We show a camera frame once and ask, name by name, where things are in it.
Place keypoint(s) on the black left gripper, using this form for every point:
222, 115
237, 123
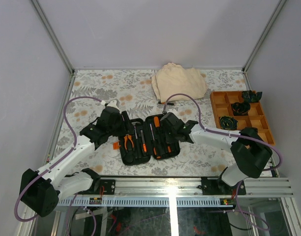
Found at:
126, 124

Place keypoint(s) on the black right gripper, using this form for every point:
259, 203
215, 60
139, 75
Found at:
168, 139

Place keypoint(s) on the steel claw hammer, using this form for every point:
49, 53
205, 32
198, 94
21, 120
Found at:
135, 129

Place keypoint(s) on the orange black needle-nose pliers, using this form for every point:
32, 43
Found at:
128, 143

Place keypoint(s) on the dark green tool case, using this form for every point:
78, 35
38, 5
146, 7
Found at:
136, 156

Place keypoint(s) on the orange handled long screwdriver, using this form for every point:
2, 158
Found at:
156, 122

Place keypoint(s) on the orange utility knife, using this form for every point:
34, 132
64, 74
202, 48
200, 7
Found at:
143, 142

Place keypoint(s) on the large black orange screwdriver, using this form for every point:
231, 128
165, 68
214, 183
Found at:
155, 148

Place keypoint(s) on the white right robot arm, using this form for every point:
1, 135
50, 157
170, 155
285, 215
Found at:
250, 152

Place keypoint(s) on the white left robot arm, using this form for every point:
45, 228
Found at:
41, 190

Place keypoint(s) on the floral table mat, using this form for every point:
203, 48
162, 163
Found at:
133, 89

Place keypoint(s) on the cream cloth bag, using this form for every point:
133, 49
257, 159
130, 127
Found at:
172, 81

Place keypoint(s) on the dark tape roll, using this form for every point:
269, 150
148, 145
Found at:
228, 123
250, 96
240, 109

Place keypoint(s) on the orange compartment tray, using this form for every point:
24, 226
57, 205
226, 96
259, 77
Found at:
222, 102

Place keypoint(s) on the dark tape roll top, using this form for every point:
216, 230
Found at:
250, 96

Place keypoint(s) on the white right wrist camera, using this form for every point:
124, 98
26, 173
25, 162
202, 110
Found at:
174, 111

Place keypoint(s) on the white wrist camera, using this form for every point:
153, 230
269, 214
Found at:
113, 103
174, 111

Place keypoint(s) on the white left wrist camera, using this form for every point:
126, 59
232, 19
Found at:
113, 103

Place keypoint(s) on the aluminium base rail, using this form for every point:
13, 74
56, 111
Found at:
184, 192

